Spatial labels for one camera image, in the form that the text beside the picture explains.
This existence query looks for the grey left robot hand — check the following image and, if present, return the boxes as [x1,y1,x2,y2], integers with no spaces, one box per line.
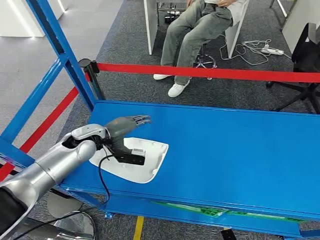
[105,114,152,150]

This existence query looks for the white plastic cover part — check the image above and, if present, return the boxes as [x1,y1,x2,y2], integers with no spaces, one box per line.
[89,137,169,185]

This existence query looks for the blue metal shelf rack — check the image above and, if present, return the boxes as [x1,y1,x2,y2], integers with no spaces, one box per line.
[0,0,320,240]

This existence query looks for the red barrier belt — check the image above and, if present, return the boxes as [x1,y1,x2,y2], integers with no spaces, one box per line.
[96,62,320,84]
[0,72,91,183]

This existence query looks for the yellow floor tape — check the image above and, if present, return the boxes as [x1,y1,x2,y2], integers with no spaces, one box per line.
[133,216,145,240]

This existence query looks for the chrome dome base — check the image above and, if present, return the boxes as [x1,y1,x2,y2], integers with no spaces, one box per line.
[47,192,97,240]

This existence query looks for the person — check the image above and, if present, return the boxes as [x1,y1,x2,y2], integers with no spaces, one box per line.
[152,0,251,99]

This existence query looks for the chrome swivel stool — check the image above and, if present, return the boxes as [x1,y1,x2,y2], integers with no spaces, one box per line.
[193,44,217,81]

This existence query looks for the black robot foot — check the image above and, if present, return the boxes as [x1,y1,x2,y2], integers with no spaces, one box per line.
[220,228,237,240]

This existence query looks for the white power strip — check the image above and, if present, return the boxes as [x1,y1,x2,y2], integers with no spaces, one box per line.
[260,46,285,57]

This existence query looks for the black office chair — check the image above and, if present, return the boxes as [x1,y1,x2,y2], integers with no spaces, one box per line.
[266,23,320,115]

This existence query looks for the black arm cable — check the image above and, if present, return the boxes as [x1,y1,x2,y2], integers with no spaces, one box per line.
[11,145,115,240]

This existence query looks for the black stanchion post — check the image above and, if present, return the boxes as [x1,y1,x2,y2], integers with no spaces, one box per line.
[78,58,106,101]

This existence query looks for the white cable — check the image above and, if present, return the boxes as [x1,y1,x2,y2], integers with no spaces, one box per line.
[219,33,292,66]

